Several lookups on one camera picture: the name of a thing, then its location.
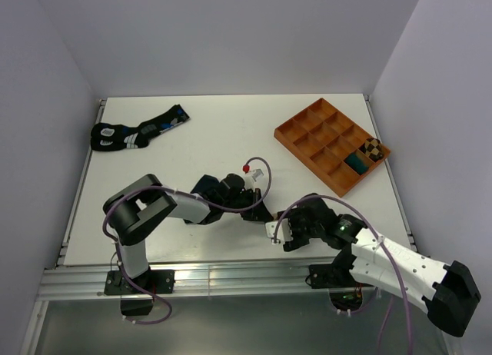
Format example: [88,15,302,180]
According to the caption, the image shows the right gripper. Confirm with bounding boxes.
[278,207,324,252]

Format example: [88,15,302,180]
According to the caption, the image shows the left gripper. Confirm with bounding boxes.
[223,189,272,222]

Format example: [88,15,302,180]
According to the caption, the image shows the dark navy sock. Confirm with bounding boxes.
[191,174,220,203]

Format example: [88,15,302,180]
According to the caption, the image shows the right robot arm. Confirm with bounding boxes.
[267,194,481,337]

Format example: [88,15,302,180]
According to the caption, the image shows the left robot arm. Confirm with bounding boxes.
[102,174,274,293]

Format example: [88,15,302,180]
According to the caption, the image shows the rolled teal sock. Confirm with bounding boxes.
[344,151,374,175]

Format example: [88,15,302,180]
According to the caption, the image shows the orange compartment tray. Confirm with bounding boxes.
[274,98,391,197]

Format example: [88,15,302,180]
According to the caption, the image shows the rolled argyle sock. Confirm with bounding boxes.
[359,138,384,162]

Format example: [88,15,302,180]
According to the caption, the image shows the black sport sock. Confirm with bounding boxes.
[90,105,191,152]

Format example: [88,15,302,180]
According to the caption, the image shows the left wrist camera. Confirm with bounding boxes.
[242,164,264,188]

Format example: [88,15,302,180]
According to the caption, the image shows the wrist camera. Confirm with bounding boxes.
[265,219,294,245]
[242,164,264,188]

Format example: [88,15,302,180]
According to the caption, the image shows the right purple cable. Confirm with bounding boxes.
[271,194,416,355]

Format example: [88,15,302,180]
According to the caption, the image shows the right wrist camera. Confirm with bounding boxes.
[265,219,294,245]

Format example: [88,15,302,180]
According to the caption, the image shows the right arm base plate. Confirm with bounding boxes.
[305,264,370,289]

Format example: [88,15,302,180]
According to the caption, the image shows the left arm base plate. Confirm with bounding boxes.
[104,268,175,296]

